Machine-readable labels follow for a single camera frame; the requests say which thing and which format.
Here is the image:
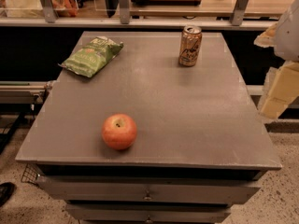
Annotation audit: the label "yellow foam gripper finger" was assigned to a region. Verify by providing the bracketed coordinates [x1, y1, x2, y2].
[258, 61, 299, 119]

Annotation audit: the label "orange soda can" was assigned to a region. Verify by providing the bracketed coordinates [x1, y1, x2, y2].
[178, 25, 202, 66]

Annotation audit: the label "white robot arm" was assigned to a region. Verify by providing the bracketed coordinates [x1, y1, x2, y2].
[254, 0, 299, 119]

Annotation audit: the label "red apple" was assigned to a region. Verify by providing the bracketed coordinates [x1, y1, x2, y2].
[101, 114, 137, 150]

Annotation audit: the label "green chip bag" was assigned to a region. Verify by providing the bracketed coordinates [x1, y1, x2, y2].
[60, 36, 123, 77]

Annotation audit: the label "top grey drawer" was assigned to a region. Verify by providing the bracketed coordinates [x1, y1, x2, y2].
[37, 175, 260, 205]

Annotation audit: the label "grey drawer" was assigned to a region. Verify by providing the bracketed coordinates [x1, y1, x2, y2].
[37, 175, 260, 205]
[66, 204, 231, 224]

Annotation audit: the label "lower grey drawer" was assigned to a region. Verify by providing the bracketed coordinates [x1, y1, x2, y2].
[66, 204, 231, 224]

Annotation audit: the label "grey metal shelf at left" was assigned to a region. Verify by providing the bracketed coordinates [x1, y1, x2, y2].
[0, 80, 54, 104]

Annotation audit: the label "clear plastic bin with snacks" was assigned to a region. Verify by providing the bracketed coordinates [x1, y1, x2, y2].
[1, 0, 78, 18]

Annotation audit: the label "metal counter rail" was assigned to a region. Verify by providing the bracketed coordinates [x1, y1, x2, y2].
[0, 17, 275, 31]

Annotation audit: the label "wire basket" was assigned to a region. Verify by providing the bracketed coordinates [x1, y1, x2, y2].
[21, 164, 39, 185]

